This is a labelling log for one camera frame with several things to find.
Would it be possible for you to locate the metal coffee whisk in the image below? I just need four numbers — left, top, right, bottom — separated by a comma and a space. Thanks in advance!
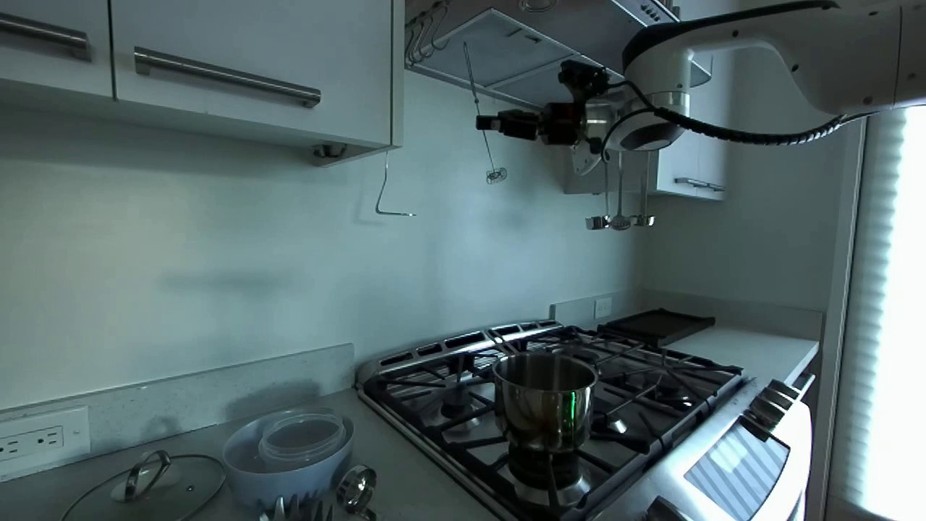
462, 41, 509, 185

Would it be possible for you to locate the bent metal hook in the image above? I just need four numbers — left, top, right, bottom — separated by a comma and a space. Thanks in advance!
375, 151, 417, 219

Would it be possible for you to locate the stove burner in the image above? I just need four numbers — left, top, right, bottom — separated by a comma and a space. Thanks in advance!
650, 382, 697, 412
440, 387, 487, 429

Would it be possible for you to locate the gas stove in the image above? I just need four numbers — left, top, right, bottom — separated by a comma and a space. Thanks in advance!
354, 319, 816, 521

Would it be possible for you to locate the stove knob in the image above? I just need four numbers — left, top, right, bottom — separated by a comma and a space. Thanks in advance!
745, 394, 788, 436
642, 496, 689, 521
767, 378, 802, 407

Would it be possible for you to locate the range hood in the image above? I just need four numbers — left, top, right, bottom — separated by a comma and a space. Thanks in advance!
405, 0, 714, 111

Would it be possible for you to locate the row of metal hooks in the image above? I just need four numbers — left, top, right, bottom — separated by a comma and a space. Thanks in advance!
405, 0, 451, 68

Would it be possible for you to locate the black griddle plate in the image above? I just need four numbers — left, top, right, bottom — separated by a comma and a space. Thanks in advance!
598, 308, 716, 347

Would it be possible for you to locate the steel pot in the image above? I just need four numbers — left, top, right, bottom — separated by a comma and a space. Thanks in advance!
491, 352, 600, 454

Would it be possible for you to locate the white cabinet door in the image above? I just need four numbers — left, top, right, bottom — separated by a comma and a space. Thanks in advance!
111, 0, 396, 150
0, 0, 115, 100

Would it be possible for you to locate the window with blinds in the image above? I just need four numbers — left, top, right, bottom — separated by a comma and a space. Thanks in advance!
827, 107, 926, 521

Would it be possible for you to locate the clear plastic container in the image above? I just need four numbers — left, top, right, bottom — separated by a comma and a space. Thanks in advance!
258, 412, 347, 473

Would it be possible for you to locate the dark ridged rack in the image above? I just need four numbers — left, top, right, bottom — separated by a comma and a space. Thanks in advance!
259, 494, 335, 521

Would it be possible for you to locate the pale blue bowl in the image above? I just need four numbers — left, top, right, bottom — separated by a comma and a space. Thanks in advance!
222, 408, 356, 509

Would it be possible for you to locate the glass pot lid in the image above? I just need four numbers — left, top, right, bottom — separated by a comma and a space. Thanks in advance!
61, 449, 227, 521

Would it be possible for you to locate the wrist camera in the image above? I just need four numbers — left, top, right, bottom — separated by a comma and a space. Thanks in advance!
557, 60, 610, 102

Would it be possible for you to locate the small white wall cabinet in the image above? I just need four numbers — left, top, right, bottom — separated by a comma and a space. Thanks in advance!
653, 134, 729, 202

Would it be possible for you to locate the metal cabinet door handle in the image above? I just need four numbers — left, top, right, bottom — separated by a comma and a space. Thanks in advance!
0, 12, 93, 62
133, 46, 322, 109

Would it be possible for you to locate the small metal ring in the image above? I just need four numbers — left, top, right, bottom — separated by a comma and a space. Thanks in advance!
336, 465, 379, 520

